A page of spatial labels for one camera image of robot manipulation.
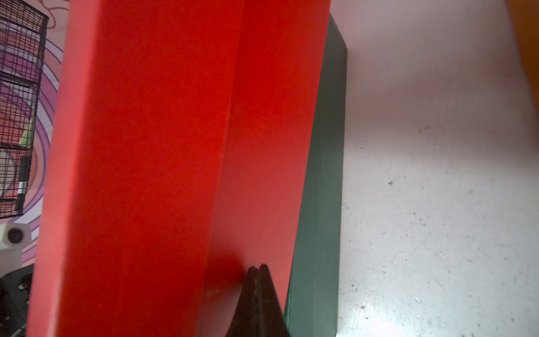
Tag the marker pen in left basket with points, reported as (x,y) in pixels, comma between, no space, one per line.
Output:
(23,178)

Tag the red shoebox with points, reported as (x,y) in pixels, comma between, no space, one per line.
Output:
(178,159)

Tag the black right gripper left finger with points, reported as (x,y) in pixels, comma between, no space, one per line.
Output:
(245,320)

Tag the orange shoebox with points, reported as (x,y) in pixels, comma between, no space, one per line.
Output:
(524,18)

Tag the green shoebox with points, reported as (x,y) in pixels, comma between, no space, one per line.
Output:
(312,301)

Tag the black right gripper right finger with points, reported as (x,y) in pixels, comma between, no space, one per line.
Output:
(270,317)

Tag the black wire basket left wall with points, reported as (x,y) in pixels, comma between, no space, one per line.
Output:
(23,38)

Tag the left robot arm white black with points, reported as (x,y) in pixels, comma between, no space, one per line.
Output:
(16,280)

